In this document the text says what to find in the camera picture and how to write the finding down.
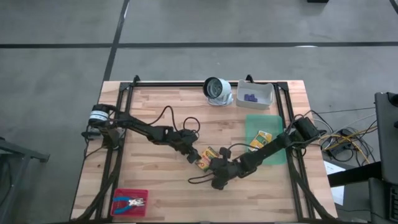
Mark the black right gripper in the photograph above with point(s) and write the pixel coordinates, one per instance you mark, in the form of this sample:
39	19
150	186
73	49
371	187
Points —
228	169

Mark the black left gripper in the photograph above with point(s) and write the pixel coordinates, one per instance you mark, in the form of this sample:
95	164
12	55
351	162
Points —
186	141

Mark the yellow Crayola crayon box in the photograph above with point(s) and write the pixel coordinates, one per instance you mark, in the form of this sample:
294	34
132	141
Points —
207	158

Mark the yellow green card box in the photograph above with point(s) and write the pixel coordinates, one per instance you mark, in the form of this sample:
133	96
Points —
260	140

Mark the small dark blue eraser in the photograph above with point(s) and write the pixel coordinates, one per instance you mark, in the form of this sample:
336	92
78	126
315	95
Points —
255	99
250	96
246	97

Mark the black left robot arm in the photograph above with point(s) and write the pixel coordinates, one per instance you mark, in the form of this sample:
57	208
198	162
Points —
140	127

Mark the translucent teal green bin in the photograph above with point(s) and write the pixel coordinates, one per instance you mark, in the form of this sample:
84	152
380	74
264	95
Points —
264	123

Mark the white spotlight lamp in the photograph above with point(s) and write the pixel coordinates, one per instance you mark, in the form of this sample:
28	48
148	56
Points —
214	87

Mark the red plastic basket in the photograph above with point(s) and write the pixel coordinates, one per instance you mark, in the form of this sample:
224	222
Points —
136	211

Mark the white plastic bin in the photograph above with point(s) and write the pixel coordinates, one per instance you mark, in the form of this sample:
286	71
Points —
264	91

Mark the white paper sheet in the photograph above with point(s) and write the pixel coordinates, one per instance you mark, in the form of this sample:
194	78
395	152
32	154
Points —
338	195
332	168

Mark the black desk beam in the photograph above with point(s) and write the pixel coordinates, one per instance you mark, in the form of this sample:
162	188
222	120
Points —
354	175

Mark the black equipment case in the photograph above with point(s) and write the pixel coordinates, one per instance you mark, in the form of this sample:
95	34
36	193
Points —
384	202

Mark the grey metal table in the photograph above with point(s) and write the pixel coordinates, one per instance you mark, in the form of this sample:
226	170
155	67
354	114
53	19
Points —
15	152

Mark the black rectangular box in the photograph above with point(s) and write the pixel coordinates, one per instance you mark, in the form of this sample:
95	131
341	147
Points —
317	1

